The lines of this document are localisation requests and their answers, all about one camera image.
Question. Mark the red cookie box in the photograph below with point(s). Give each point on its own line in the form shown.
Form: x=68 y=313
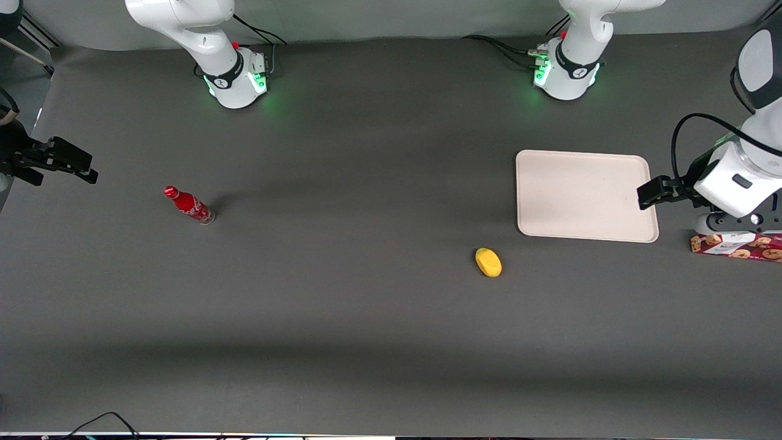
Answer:
x=733 y=247

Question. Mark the red cola bottle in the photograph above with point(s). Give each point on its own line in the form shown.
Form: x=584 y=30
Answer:
x=190 y=206

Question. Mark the beige rectangular tray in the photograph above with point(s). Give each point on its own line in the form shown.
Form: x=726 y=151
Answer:
x=580 y=195

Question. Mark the yellow mango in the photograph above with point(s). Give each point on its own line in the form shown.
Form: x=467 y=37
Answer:
x=489 y=263

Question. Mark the beige wooden rod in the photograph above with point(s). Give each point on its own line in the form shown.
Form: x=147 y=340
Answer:
x=24 y=54

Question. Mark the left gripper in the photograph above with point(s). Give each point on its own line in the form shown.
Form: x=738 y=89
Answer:
x=689 y=185

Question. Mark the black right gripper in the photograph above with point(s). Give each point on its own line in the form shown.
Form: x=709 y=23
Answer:
x=17 y=153

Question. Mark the dark rounded object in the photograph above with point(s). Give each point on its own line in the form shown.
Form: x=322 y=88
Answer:
x=9 y=15

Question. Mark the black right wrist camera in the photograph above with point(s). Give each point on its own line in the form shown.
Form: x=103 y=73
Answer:
x=67 y=157

